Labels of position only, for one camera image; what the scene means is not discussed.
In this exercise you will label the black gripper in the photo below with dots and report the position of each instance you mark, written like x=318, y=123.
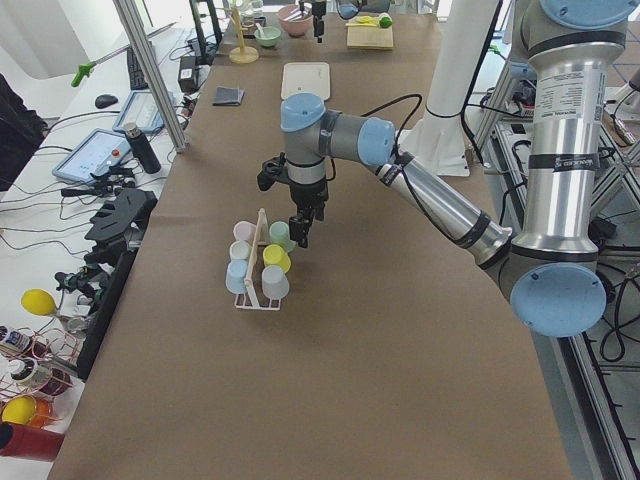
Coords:
x=308, y=194
x=318, y=22

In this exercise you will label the green plastic cup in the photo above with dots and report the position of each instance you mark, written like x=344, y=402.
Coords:
x=279, y=234

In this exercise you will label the cream rabbit print tray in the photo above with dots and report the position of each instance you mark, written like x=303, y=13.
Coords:
x=306, y=77

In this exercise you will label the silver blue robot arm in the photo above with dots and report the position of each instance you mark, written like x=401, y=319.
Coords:
x=346, y=9
x=547, y=270

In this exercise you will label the yellow plastic cup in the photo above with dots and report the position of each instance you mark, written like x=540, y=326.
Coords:
x=275, y=255

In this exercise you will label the pink plastic cup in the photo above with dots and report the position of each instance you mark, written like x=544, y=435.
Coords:
x=244, y=231

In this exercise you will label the grey plastic cup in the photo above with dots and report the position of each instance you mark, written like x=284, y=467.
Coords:
x=275, y=285

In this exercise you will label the pale cream plastic cup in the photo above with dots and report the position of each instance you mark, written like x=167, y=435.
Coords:
x=239, y=250

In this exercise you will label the light blue plastic cup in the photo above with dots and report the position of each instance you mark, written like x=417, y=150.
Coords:
x=235, y=276

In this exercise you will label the pink ceramic bowl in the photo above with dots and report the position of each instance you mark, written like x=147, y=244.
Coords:
x=296, y=22

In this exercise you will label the wooden cutting board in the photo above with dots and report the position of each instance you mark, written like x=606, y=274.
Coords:
x=369, y=37

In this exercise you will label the green ceramic bowl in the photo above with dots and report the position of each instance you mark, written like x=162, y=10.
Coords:
x=267, y=36

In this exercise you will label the wooden mug tree stand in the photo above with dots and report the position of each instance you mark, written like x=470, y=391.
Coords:
x=241, y=54

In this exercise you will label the grey folded cloth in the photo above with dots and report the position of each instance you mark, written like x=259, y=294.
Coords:
x=227, y=96

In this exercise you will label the black power adapter box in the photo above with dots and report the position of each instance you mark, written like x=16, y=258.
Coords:
x=188, y=74

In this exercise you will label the black water bottle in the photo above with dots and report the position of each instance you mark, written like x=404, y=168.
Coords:
x=141, y=148

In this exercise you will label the black plastic rack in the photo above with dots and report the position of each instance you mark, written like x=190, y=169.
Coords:
x=110, y=223

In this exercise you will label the blue teach pendant tablet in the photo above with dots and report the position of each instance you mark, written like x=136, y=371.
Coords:
x=93, y=157

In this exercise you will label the black computer mouse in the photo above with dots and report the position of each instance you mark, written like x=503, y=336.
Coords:
x=105, y=100

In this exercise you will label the yellow lemon toy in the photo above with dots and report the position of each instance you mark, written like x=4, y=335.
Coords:
x=38, y=302

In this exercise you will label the red cylinder can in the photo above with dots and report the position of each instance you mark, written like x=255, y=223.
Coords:
x=24, y=442

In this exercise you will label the white wire cup rack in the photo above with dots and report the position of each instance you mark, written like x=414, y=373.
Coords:
x=253, y=298

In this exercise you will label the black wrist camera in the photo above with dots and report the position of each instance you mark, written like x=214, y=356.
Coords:
x=272, y=171

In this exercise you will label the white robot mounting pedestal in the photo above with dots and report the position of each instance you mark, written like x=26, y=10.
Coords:
x=437, y=140

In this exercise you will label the aluminium frame post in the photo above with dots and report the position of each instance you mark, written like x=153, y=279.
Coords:
x=134, y=29

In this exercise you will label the green handled grabber stick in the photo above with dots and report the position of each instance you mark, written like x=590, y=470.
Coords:
x=85, y=70

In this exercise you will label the copper wire basket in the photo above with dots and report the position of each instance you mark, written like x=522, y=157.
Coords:
x=39, y=383

